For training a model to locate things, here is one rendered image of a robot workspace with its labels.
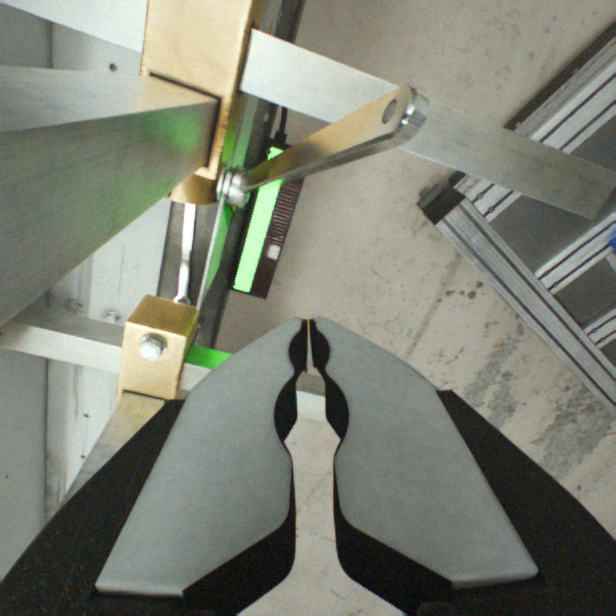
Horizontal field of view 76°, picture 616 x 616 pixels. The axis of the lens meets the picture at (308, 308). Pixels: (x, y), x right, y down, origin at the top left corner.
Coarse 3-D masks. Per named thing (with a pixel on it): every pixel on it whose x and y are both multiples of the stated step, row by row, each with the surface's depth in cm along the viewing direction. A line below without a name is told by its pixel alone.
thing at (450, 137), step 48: (0, 0) 20; (48, 0) 20; (96, 0) 20; (144, 0) 20; (288, 48) 21; (288, 96) 22; (336, 96) 22; (432, 144) 23; (480, 144) 24; (528, 144) 24; (528, 192) 25; (576, 192) 25
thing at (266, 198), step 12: (264, 192) 40; (276, 192) 40; (264, 204) 41; (264, 216) 41; (252, 228) 42; (264, 228) 42; (252, 240) 43; (252, 252) 43; (240, 264) 44; (252, 264) 44; (240, 276) 45; (252, 276) 45; (240, 288) 46
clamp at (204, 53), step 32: (160, 0) 19; (192, 0) 19; (224, 0) 19; (256, 0) 20; (160, 32) 20; (192, 32) 20; (224, 32) 20; (160, 64) 20; (192, 64) 20; (224, 64) 20; (224, 96) 21; (224, 128) 22; (224, 160) 24; (192, 192) 24
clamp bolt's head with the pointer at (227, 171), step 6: (228, 162) 25; (228, 168) 26; (222, 174) 25; (228, 174) 25; (222, 180) 25; (228, 180) 25; (222, 186) 25; (228, 186) 25; (222, 192) 25; (246, 198) 26; (228, 204) 33; (234, 210) 37
